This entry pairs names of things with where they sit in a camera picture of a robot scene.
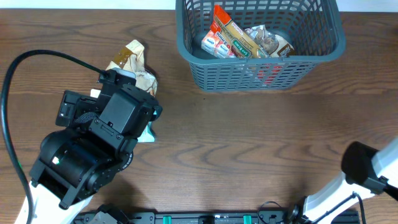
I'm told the teal packet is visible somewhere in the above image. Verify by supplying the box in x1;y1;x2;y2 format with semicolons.
137;122;155;143

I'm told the beige snack bag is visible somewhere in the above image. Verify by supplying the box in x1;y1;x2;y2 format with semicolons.
90;89;101;98
106;40;158;96
245;25;296;57

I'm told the red orange pasta packet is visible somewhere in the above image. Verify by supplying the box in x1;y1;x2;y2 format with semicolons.
210;5;269;58

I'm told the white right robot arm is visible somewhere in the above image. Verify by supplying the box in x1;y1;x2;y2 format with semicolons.
286;139;397;223

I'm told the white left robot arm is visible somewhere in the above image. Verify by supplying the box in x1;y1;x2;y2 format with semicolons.
16;68;162;223

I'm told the dark grey plastic basket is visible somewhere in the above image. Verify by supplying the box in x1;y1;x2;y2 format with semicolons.
175;0;346;91

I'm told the black rail base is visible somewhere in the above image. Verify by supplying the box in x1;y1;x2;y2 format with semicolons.
73;203;361;224

